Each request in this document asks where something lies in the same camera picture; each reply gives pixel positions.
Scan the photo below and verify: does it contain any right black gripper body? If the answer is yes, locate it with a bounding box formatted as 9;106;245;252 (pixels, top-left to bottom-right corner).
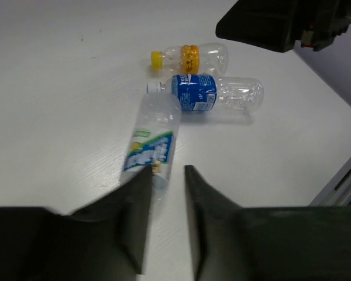
293;0;351;52

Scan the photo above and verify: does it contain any aluminium table edge rail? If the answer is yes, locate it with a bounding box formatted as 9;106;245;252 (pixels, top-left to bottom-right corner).
309;158;351;206

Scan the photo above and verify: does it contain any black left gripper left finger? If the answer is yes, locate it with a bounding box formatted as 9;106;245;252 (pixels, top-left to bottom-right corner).
0;167;152;280

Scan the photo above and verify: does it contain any clear bottle lemon label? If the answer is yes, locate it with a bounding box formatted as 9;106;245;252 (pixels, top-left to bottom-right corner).
120;93;181;200

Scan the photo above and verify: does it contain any clear bottle blue label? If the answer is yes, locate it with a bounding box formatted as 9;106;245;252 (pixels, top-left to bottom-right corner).
147;74;264;113

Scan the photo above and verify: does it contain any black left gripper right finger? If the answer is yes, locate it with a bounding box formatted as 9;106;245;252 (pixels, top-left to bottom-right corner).
184;165;351;280

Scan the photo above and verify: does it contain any clear bottle yellow cap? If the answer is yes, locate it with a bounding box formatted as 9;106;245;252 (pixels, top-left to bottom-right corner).
151;43;229;76

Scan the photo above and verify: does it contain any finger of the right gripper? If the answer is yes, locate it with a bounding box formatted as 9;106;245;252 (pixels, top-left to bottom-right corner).
215;0;298;53

